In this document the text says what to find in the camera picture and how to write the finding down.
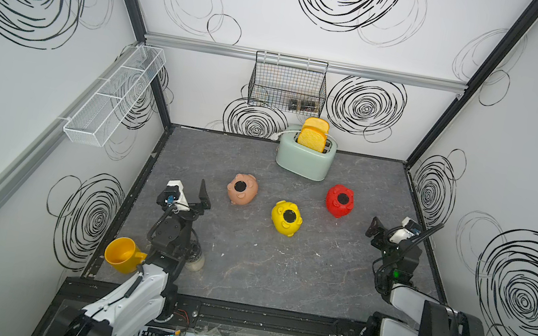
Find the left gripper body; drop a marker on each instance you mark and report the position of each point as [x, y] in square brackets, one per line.
[181, 223]

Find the yellow mug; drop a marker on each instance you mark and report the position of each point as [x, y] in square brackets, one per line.
[124, 255]

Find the back toast slice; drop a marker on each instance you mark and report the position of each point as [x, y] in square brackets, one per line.
[318, 124]

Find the red piggy bank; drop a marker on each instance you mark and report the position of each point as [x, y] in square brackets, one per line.
[333, 206]

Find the front toast slice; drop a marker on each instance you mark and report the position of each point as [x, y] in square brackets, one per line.
[312, 138]

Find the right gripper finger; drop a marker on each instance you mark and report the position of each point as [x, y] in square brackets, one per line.
[376, 229]
[415, 241]

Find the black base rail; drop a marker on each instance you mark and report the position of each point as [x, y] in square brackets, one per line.
[192, 311]

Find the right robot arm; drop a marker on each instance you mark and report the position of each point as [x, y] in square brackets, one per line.
[429, 314]

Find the small jars in basket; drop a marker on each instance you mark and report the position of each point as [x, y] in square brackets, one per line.
[303, 106]

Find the white wire wall shelf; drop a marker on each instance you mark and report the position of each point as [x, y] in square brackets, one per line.
[124, 84]

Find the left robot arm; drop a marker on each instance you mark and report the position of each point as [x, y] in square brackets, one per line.
[150, 292]

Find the black plug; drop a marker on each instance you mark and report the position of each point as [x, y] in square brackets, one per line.
[343, 199]
[289, 216]
[240, 186]

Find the clear jar with white contents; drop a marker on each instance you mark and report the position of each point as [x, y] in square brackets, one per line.
[195, 260]

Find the black wire wall basket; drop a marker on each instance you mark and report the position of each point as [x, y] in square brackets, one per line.
[278, 78]

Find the pink piggy bank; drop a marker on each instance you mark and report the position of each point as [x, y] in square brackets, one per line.
[243, 198]

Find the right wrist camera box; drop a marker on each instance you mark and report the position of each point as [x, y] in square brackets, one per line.
[408, 229]

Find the yellow piggy bank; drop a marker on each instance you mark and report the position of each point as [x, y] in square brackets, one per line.
[282, 227]

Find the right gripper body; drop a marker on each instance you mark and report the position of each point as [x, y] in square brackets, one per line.
[387, 249]

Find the toast slice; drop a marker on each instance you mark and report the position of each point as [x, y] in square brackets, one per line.
[318, 124]
[312, 138]

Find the mint green toaster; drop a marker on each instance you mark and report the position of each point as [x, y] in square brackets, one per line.
[302, 161]

